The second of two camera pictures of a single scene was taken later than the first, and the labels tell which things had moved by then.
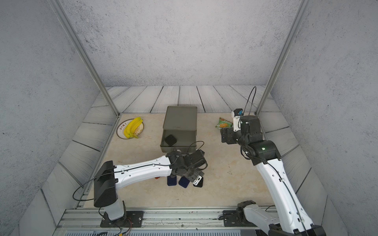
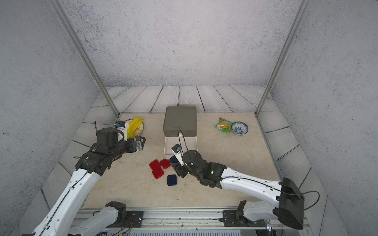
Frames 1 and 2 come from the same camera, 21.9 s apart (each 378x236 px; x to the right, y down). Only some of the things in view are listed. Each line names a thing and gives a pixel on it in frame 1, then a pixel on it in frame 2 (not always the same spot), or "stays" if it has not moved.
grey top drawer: [186, 140] → [180, 119]
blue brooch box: [171, 181] stays
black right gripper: [230, 132] → [179, 170]
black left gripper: [198, 172] → [140, 145]
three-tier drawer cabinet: [179, 128] stays
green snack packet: [223, 123] stays
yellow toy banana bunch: [131, 128] stays
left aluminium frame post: [61, 15] stays
